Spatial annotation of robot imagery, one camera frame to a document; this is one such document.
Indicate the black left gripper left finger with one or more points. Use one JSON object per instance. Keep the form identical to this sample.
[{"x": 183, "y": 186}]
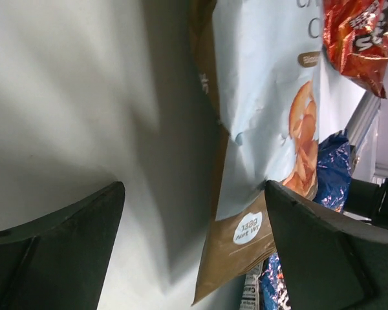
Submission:
[{"x": 60, "y": 260}]

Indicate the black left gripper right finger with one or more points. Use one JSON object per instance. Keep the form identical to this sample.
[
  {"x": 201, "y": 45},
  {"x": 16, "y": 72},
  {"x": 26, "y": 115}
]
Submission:
[{"x": 329, "y": 260}]

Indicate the aluminium frame rail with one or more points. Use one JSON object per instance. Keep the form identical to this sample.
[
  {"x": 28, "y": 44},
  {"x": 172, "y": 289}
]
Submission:
[{"x": 362, "y": 118}]

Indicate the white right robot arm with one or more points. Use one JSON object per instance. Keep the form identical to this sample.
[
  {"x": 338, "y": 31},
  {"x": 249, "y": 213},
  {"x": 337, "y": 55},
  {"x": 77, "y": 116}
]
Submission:
[{"x": 368, "y": 200}]

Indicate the red Doritos bag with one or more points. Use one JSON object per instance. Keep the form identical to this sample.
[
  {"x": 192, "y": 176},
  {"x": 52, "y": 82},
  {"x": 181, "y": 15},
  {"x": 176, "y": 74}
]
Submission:
[{"x": 355, "y": 38}]

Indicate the blue Doritos bag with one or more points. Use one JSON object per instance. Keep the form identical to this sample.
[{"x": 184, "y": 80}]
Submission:
[{"x": 334, "y": 177}]

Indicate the light blue brown chips bag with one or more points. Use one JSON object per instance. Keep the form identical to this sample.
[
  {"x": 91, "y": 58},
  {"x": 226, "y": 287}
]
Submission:
[{"x": 258, "y": 64}]

